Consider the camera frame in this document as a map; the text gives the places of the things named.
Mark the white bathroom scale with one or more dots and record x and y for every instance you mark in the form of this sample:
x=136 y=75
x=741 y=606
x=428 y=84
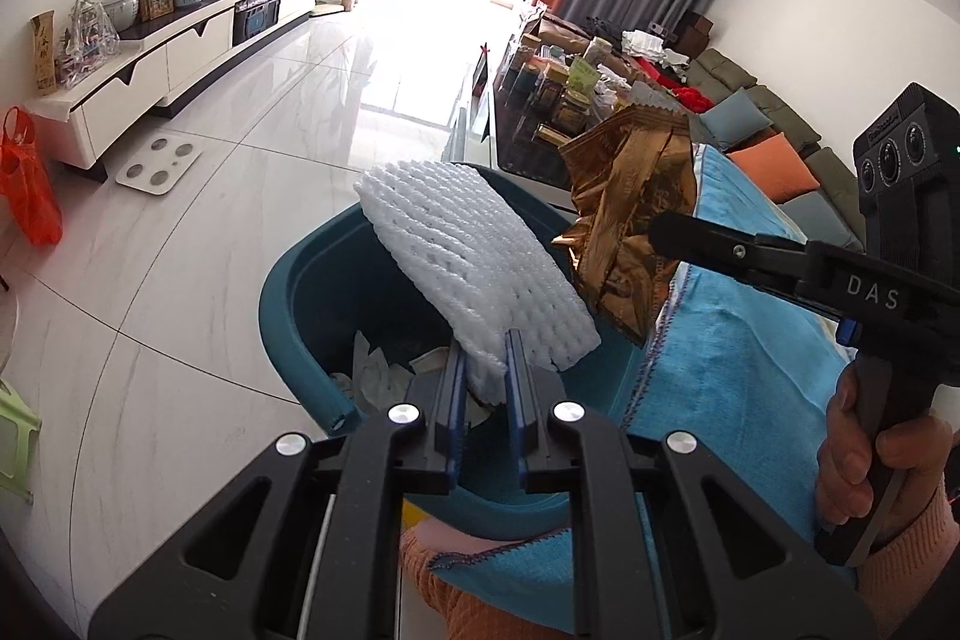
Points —
x=158 y=165

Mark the green brown sectional sofa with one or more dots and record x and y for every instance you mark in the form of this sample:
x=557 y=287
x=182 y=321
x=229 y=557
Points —
x=718 y=77

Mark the white foam fruit net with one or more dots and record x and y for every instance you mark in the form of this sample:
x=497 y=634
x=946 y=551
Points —
x=474 y=260

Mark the gold foil snack bag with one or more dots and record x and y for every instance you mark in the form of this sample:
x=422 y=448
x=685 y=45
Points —
x=624 y=173

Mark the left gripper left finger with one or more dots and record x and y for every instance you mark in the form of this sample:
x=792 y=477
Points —
x=302 y=543

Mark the teal plastic trash bin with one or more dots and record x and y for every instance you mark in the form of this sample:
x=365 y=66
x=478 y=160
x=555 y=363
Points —
x=340 y=280

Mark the person's right hand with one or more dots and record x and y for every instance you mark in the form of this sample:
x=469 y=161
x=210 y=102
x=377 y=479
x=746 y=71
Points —
x=918 y=448

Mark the white tissue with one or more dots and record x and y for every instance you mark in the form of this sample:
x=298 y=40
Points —
x=374 y=384

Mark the green plastic stool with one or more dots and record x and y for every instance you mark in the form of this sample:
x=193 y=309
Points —
x=19 y=425

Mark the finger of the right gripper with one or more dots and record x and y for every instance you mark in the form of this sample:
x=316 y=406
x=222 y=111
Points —
x=781 y=283
x=724 y=250

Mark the orange cushion far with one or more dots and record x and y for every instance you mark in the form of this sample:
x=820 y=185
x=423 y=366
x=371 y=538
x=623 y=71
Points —
x=775 y=168

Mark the pile of clothes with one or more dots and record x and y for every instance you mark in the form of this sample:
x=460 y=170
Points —
x=638 y=55

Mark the blue cushion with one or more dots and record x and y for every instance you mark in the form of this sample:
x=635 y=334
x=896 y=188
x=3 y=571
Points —
x=734 y=120
x=819 y=221

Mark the orange plastic bag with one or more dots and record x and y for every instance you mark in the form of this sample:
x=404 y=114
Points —
x=25 y=182

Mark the white black TV cabinet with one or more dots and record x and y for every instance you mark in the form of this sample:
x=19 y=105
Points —
x=163 y=65

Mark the blue cushion near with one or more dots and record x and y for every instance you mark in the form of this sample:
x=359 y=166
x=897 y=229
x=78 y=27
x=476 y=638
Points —
x=819 y=221

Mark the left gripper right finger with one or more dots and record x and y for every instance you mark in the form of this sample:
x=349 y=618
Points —
x=667 y=541

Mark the cluttered coffee table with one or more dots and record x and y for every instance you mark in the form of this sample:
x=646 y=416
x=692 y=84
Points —
x=552 y=85

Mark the blue floral tablecloth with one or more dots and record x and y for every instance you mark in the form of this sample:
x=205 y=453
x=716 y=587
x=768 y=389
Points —
x=748 y=375

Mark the blue cushion far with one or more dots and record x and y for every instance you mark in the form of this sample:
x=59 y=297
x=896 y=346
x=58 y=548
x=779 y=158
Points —
x=734 y=120

